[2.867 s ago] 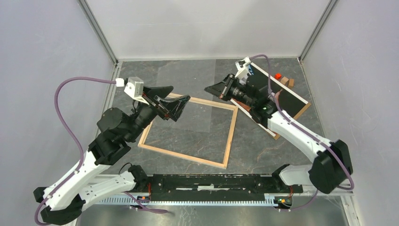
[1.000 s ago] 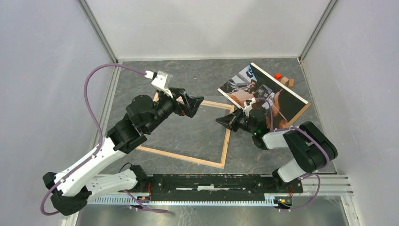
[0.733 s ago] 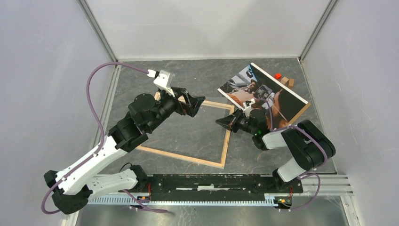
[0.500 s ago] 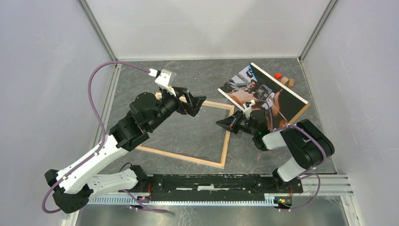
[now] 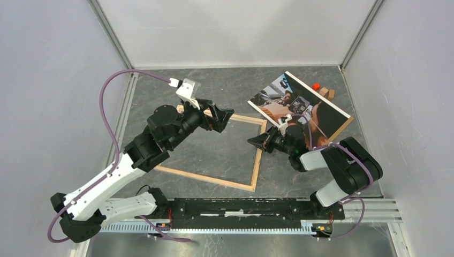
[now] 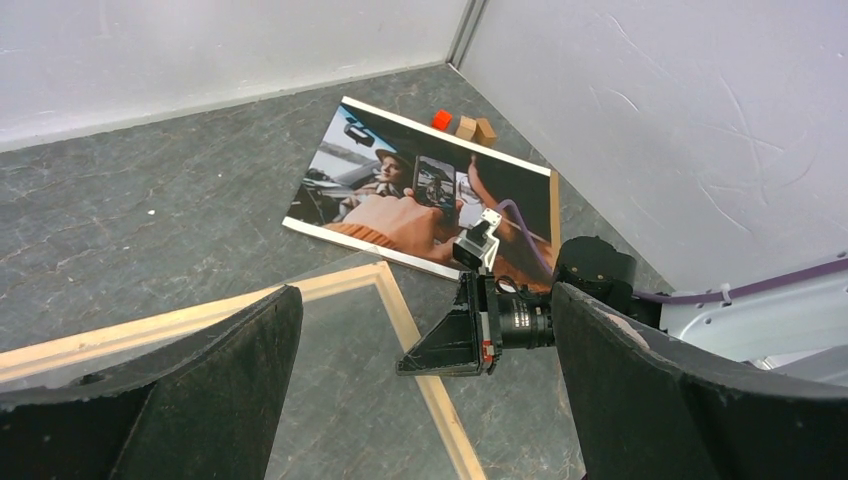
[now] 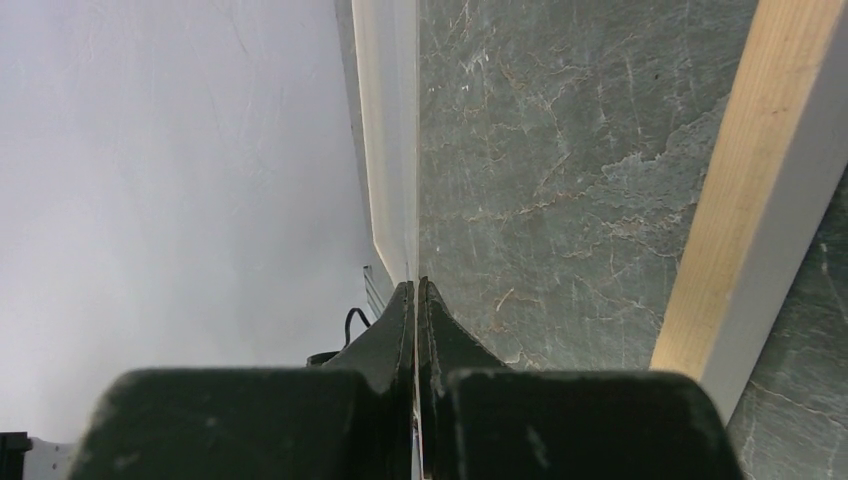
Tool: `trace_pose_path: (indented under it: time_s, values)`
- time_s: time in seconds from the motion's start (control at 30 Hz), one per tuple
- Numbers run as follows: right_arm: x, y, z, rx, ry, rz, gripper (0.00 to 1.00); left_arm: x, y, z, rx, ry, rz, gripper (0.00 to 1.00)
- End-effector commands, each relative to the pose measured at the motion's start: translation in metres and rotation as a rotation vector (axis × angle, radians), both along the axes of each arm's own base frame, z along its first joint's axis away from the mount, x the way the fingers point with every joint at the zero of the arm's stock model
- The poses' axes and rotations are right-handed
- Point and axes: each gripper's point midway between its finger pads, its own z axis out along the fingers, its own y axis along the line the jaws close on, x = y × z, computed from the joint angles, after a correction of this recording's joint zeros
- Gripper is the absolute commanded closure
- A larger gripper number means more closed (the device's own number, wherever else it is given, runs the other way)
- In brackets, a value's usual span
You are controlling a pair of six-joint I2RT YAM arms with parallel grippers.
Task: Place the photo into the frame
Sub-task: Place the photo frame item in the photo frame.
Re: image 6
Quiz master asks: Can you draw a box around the small wooden cube block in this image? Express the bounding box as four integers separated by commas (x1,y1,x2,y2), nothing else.
454,116,477,141

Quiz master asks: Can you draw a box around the red cube block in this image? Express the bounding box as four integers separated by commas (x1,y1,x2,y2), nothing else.
431,110,453,131

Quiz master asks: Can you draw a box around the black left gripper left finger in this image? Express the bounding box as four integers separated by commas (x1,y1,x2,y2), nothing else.
1,286,303,479

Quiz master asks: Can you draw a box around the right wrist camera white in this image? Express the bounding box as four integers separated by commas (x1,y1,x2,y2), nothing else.
452,209,502,274

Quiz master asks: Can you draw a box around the light wooden picture frame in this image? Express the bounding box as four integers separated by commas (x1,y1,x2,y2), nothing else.
1,262,484,479

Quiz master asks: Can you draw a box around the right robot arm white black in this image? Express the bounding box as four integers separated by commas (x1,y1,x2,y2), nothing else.
396,236,847,376

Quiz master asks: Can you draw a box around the brown cardboard backing board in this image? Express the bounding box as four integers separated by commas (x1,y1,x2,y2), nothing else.
549,169,562,257

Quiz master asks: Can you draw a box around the printed photo with white border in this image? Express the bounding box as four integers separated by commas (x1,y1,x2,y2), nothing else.
282,97,554,290

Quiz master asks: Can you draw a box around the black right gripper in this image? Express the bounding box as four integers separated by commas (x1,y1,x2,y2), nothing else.
396,236,636,377

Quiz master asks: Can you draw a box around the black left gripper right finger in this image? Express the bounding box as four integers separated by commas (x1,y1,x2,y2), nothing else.
551,283,847,479

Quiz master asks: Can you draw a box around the rectangular wooden block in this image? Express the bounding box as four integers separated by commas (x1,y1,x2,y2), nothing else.
473,118,498,148

